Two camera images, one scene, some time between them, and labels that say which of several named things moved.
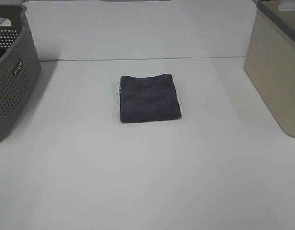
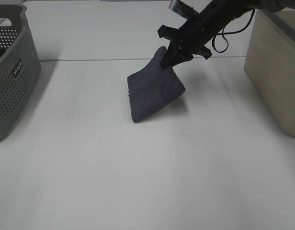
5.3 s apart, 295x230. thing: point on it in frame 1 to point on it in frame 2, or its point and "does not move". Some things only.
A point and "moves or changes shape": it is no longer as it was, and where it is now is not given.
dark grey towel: (149, 98) moves or changes shape
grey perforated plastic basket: (17, 71) does not move
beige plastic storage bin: (273, 61) does not move
